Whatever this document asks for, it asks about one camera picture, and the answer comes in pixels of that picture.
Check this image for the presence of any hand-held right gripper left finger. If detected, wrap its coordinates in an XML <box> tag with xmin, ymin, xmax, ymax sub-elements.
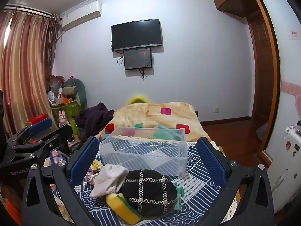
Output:
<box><xmin>22</xmin><ymin>137</ymin><xmax>100</xmax><ymax>226</ymax></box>

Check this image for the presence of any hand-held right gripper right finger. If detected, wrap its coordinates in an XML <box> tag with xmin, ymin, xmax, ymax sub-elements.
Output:
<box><xmin>196</xmin><ymin>137</ymin><xmax>274</xmax><ymax>226</ymax></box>

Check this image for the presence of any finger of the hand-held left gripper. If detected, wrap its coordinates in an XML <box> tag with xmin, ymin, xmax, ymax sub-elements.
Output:
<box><xmin>11</xmin><ymin>124</ymin><xmax>73</xmax><ymax>167</ymax></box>
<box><xmin>6</xmin><ymin>117</ymin><xmax>53</xmax><ymax>150</ymax></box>

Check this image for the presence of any floral patterned cloth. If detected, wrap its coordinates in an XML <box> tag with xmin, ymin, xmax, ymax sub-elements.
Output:
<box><xmin>85</xmin><ymin>160</ymin><xmax>104</xmax><ymax>184</ymax></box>

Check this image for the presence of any white sock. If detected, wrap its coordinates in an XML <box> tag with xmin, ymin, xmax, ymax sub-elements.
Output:
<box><xmin>89</xmin><ymin>163</ymin><xmax>130</xmax><ymax>198</ymax></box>

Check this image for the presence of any mint green cloth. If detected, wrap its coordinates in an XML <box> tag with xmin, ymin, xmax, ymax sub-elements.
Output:
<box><xmin>173</xmin><ymin>182</ymin><xmax>184</xmax><ymax>212</ymax></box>

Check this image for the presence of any yellow green sponge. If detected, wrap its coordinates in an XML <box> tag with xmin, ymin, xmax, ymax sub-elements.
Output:
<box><xmin>106</xmin><ymin>193</ymin><xmax>141</xmax><ymax>225</ymax></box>

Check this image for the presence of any clear plastic storage box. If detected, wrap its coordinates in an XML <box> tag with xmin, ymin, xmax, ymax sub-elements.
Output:
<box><xmin>99</xmin><ymin>126</ymin><xmax>189</xmax><ymax>178</ymax></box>

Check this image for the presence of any black studded hat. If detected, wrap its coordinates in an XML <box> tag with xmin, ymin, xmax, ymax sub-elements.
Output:
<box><xmin>120</xmin><ymin>169</ymin><xmax>178</xmax><ymax>218</ymax></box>

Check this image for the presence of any pink bunny plush toy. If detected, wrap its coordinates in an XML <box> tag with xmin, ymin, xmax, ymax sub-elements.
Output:
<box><xmin>58</xmin><ymin>110</ymin><xmax>68</xmax><ymax>128</ymax></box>

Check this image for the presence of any green storage box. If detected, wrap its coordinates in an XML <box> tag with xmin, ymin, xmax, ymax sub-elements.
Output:
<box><xmin>50</xmin><ymin>100</ymin><xmax>82</xmax><ymax>129</ymax></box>

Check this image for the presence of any dark purple blanket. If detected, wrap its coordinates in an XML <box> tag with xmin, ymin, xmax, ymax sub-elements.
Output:
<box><xmin>75</xmin><ymin>102</ymin><xmax>116</xmax><ymax>138</ymax></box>

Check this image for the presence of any striped brown curtain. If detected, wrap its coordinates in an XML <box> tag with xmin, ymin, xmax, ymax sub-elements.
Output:
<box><xmin>0</xmin><ymin>10</ymin><xmax>60</xmax><ymax>137</ymax></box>

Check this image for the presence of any blue white patterned mat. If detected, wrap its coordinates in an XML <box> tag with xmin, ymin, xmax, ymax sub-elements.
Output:
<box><xmin>50</xmin><ymin>137</ymin><xmax>223</xmax><ymax>226</ymax></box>

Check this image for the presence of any white suitcase with stickers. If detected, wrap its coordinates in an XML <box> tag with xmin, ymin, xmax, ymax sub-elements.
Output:
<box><xmin>267</xmin><ymin>120</ymin><xmax>301</xmax><ymax>215</ymax></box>

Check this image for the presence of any yellow blanket with coloured squares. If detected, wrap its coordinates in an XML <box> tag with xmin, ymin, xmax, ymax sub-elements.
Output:
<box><xmin>95</xmin><ymin>101</ymin><xmax>212</xmax><ymax>143</ymax></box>

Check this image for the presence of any yellow round object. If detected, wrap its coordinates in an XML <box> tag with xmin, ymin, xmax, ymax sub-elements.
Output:
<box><xmin>128</xmin><ymin>94</ymin><xmax>148</xmax><ymax>104</ymax></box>

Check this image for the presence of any wooden door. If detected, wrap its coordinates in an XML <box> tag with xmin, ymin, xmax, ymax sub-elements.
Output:
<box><xmin>248</xmin><ymin>16</ymin><xmax>274</xmax><ymax>137</ymax></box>

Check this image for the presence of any white air conditioner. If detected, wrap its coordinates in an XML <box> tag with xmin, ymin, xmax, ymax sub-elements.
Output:
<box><xmin>62</xmin><ymin>0</ymin><xmax>102</xmax><ymax>31</ymax></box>

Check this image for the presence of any black television cable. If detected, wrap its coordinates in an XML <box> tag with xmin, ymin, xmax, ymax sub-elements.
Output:
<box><xmin>139</xmin><ymin>67</ymin><xmax>153</xmax><ymax>80</ymax></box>

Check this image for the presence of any small black wall monitor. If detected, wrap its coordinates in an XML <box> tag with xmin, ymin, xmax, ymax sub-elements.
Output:
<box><xmin>123</xmin><ymin>48</ymin><xmax>153</xmax><ymax>70</ymax></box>

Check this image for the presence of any large black wall television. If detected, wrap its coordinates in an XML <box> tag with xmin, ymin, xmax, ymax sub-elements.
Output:
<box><xmin>111</xmin><ymin>19</ymin><xmax>163</xmax><ymax>52</ymax></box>

